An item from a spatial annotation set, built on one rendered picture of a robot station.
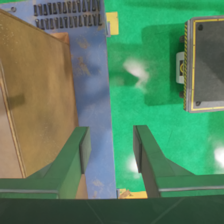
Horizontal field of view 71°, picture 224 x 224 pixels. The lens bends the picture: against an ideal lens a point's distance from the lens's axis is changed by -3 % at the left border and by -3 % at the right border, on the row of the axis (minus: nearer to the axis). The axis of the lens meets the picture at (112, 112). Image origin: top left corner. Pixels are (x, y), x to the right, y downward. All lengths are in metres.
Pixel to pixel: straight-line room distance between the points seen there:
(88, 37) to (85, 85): 0.25
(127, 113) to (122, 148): 0.39
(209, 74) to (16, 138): 1.30
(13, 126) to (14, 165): 0.10
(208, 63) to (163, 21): 0.55
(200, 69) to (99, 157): 0.97
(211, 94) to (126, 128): 0.81
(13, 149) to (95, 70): 0.63
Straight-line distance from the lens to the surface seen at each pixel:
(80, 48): 0.93
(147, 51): 1.58
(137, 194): 2.12
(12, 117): 0.40
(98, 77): 0.91
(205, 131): 1.92
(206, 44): 1.40
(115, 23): 1.59
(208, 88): 1.43
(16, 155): 0.42
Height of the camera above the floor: 1.54
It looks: 75 degrees down
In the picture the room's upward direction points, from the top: 177 degrees counter-clockwise
